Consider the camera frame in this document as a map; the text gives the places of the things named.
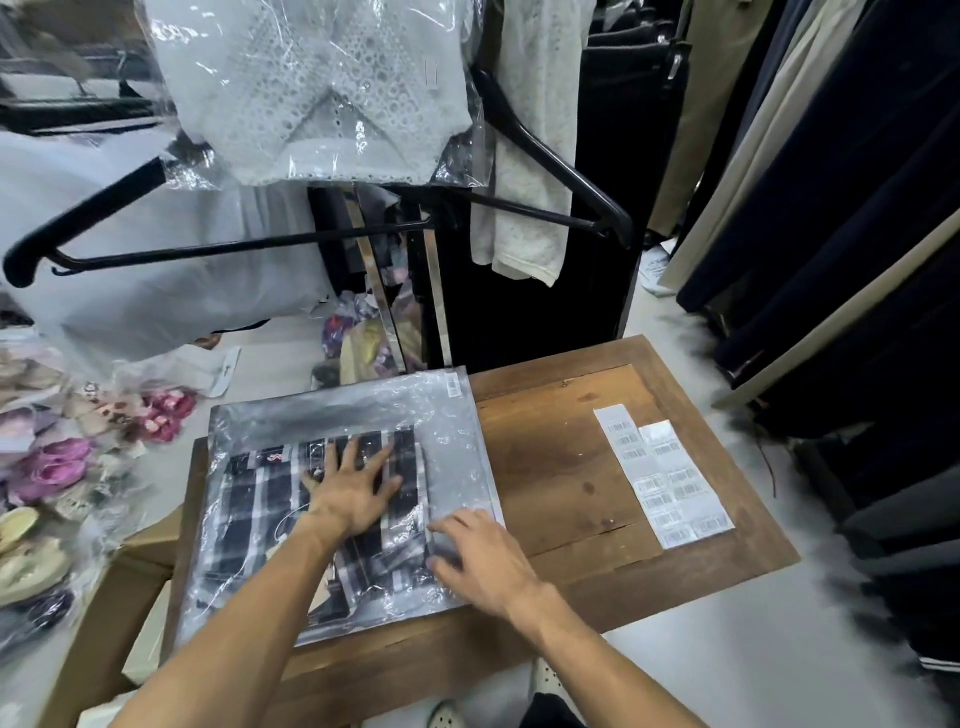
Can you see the person's left little finger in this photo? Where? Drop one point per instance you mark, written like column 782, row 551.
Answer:
column 312, row 484

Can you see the person's dark trousers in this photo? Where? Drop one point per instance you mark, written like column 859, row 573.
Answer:
column 551, row 714

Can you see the black hanging trousers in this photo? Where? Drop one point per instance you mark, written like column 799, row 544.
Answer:
column 900, row 600

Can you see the black clothes hanger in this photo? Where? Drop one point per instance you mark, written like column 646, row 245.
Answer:
column 555, row 169

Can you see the black hanging garment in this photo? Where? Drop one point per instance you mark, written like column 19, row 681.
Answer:
column 622, row 135

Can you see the grey hanging garment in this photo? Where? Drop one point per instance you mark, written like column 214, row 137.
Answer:
column 907, row 517

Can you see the clear plastic packing bag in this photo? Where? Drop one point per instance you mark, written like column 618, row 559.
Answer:
column 442, row 450

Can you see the wooden table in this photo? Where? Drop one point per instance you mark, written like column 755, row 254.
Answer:
column 562, row 480

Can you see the person's white shoe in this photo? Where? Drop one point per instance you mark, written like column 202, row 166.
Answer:
column 546, row 679
column 446, row 716

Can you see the beige hanging trousers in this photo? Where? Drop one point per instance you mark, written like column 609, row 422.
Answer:
column 705, row 90

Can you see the person's right thumb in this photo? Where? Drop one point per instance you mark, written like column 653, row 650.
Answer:
column 444, row 574

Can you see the person's left thumb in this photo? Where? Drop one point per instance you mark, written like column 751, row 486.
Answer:
column 391, row 492

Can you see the cream hanging garment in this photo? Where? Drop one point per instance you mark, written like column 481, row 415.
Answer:
column 757, row 165

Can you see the black white plaid garment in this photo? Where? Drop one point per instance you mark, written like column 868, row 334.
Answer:
column 255, row 502

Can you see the heap of colourful bagged items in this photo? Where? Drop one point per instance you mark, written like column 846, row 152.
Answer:
column 367, row 337

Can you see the person's right hand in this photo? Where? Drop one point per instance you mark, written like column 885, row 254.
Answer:
column 491, row 562

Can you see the chrome rack post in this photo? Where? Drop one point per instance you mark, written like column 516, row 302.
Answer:
column 437, row 300

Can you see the person's right forearm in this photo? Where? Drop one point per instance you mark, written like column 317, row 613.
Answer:
column 600, row 667

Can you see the person's left hand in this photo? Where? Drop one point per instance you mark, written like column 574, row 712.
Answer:
column 346, row 499

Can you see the sheet of barcode stickers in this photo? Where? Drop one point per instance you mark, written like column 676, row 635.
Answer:
column 664, row 480

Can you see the person's left middle finger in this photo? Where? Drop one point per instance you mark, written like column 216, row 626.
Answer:
column 352, row 457

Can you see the white hang tag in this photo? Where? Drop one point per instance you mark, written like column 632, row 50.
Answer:
column 223, row 371

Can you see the brown cardboard box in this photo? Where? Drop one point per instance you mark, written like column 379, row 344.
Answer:
column 105, row 622

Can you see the person's left forearm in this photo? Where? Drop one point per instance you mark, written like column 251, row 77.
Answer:
column 240, row 637

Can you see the large white plastic bag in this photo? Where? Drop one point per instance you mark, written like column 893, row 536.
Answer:
column 135, row 210

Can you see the dark navy hanging garment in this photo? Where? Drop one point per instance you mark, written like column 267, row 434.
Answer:
column 847, row 187

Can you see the white lace garment in plastic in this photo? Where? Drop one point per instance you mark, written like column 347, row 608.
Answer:
column 315, row 82

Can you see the white knit hanging garment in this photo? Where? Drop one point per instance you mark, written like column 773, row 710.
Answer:
column 532, row 150

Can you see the pile of bagged colourful shoes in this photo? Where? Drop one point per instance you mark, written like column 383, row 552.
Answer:
column 52, row 480

